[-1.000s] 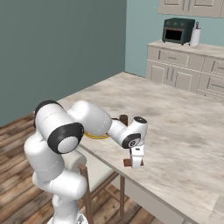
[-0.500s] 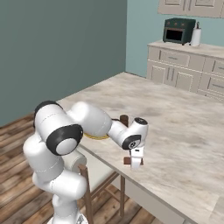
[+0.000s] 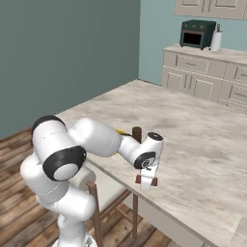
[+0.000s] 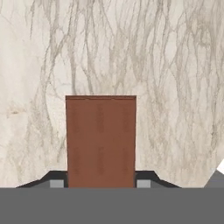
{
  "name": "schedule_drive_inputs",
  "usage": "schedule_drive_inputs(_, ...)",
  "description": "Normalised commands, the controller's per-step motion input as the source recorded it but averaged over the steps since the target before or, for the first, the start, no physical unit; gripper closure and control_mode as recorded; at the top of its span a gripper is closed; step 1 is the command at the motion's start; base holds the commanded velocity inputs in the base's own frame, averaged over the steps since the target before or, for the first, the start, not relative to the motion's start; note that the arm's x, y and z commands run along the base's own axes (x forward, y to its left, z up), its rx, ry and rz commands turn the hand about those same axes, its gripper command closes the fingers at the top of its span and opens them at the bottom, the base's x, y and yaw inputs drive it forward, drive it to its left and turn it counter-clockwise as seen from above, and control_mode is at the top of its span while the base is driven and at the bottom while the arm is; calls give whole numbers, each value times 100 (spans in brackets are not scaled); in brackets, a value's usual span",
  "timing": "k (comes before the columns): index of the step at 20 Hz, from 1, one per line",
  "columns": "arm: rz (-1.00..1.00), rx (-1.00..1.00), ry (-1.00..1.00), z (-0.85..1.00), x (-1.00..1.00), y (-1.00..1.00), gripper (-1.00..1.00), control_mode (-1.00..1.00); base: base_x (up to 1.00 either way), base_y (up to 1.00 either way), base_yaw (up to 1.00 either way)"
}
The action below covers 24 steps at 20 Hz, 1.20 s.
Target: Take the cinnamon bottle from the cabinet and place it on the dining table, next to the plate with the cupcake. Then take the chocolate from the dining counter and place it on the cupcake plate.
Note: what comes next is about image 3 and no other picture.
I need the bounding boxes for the wooden chair with white cushion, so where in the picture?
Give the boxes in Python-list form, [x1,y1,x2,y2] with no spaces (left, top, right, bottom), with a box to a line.
[69,159,140,247]

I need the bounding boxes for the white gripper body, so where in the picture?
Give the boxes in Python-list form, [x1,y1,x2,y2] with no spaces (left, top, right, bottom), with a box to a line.
[139,166,160,192]

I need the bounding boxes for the white paper towel roll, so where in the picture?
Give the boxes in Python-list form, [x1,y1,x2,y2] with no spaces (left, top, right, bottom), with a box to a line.
[209,23,224,53]

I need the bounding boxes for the yellow plate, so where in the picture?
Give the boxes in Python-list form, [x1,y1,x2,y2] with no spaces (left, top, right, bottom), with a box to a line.
[115,128,130,137]

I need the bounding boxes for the dark green toaster oven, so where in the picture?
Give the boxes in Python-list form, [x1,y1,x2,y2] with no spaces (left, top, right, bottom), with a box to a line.
[178,19,217,51]

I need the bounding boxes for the brown chocolate bar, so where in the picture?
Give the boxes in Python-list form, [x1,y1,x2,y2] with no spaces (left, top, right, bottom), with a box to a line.
[134,174,159,188]

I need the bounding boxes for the dark brown cylinder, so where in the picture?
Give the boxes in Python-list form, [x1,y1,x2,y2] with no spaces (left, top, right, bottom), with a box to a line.
[131,125,144,145]

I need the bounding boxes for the beige base cabinets with counter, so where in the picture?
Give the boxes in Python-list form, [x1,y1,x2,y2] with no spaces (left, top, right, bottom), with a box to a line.
[161,43,247,114]

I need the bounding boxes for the beige wall cabinets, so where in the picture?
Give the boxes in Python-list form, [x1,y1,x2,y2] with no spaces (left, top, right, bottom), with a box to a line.
[174,0,247,21]

